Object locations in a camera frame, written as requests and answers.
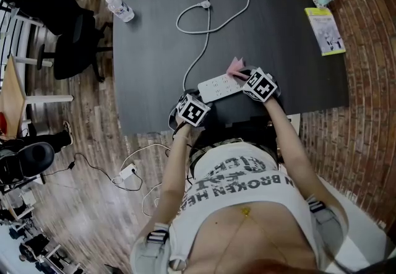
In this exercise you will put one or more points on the clear plastic water bottle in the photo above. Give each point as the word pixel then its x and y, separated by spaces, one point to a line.
pixel 120 10

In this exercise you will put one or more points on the person's black trousers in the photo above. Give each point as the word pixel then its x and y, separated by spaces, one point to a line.
pixel 241 130

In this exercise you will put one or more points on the yellow-green book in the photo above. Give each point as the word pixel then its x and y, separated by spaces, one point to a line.
pixel 326 31

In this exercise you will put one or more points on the white platform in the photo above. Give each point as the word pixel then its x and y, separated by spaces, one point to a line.
pixel 359 235

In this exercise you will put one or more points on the wooden side table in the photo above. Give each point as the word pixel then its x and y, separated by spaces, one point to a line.
pixel 12 96

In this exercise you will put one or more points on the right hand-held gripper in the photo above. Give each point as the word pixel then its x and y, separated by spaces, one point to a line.
pixel 261 85

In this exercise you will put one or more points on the pink cloth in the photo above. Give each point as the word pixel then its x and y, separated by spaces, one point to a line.
pixel 235 65

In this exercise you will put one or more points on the person's left forearm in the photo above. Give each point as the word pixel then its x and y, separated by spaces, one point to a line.
pixel 176 173

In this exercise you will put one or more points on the black padded chair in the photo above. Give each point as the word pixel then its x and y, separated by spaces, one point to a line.
pixel 37 156

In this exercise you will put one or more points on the patterned belt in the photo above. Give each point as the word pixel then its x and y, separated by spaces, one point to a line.
pixel 201 153

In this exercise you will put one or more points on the person's white printed shirt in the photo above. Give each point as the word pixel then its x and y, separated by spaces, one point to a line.
pixel 247 192

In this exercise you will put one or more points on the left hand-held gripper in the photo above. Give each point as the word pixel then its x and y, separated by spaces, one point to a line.
pixel 193 112

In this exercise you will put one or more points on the white desk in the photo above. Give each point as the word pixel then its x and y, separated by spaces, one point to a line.
pixel 31 61

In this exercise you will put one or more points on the small white floor power strip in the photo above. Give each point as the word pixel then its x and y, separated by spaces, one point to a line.
pixel 128 171

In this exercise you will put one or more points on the black office chair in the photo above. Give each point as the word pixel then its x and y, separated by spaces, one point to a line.
pixel 74 50

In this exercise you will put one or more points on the person's right forearm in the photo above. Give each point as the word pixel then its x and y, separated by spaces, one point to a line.
pixel 287 143

